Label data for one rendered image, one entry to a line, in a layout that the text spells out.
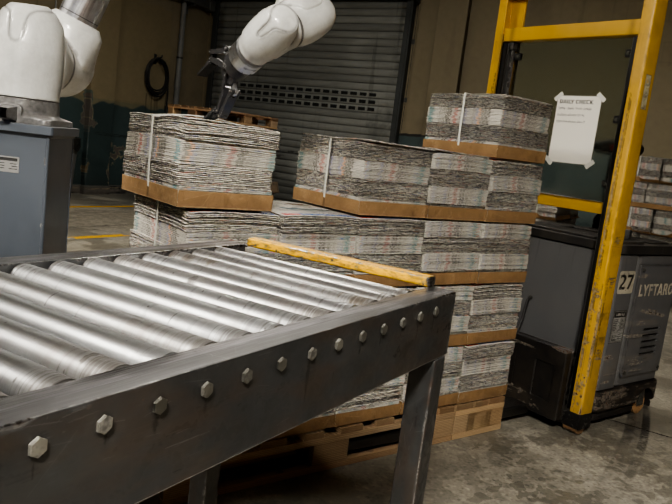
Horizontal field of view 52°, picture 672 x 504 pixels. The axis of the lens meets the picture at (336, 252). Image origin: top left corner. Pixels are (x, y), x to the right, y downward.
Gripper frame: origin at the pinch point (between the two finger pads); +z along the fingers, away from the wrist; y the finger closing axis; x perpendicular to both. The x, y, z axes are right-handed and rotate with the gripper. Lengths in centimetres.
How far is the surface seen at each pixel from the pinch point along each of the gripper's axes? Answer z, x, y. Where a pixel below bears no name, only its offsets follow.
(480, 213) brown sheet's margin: -3, 102, 31
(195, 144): -8.9, -10.2, 19.5
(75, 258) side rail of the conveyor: -42, -53, 59
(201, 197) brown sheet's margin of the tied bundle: -3.4, -7.5, 31.7
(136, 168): 19.1, -14.4, 15.5
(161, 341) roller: -80, -57, 79
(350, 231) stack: 1, 44, 38
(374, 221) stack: 0, 53, 35
